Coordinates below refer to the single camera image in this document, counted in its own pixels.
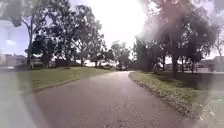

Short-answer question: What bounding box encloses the grey asphalt path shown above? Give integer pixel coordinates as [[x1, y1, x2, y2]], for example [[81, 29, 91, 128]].
[[19, 70, 201, 128]]

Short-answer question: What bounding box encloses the grass verge with trees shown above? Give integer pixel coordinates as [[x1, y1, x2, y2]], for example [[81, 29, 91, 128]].
[[13, 65, 116, 94]]

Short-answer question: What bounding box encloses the grass verge with leaf litter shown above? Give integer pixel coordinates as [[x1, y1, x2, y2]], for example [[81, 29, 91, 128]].
[[128, 70, 224, 121]]

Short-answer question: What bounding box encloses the row of tall trees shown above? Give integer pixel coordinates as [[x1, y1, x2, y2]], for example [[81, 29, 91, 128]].
[[132, 0, 224, 80]]

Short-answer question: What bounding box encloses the pale building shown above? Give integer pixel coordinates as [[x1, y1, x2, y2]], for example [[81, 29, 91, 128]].
[[0, 53, 28, 69]]

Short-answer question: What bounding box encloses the low building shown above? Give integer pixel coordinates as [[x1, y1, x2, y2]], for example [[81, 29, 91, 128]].
[[194, 55, 224, 74]]

